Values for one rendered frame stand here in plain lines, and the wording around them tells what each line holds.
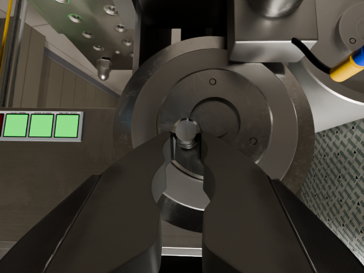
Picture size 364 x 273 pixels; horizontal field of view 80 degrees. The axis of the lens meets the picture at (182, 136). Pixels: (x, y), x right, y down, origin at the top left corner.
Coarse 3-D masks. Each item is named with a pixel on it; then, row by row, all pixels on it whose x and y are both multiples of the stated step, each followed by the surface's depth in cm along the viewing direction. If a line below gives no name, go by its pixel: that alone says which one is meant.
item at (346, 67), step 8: (296, 40) 13; (304, 48) 12; (360, 48) 9; (312, 56) 12; (352, 56) 10; (360, 56) 9; (320, 64) 12; (336, 64) 11; (344, 64) 10; (352, 64) 10; (360, 64) 10; (328, 72) 11; (336, 72) 11; (344, 72) 10; (352, 72) 10; (336, 80) 11
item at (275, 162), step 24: (168, 72) 16; (192, 72) 16; (240, 72) 16; (264, 72) 16; (144, 96) 16; (288, 96) 15; (144, 120) 15; (288, 120) 15; (288, 144) 15; (168, 168) 15; (264, 168) 14; (288, 168) 14; (168, 192) 14; (192, 192) 14
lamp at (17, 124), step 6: (6, 120) 51; (12, 120) 51; (18, 120) 51; (24, 120) 50; (6, 126) 50; (12, 126) 50; (18, 126) 50; (24, 126) 50; (6, 132) 50; (12, 132) 50; (18, 132) 50; (24, 132) 50
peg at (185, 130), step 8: (184, 120) 11; (192, 120) 11; (176, 128) 11; (184, 128) 11; (192, 128) 11; (176, 136) 11; (184, 136) 11; (192, 136) 11; (184, 144) 11; (192, 144) 12
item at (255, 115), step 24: (216, 72) 15; (168, 96) 14; (192, 96) 14; (216, 96) 14; (240, 96) 14; (264, 96) 14; (168, 120) 14; (216, 120) 14; (240, 120) 14; (264, 120) 14; (240, 144) 14; (264, 144) 14; (192, 168) 14
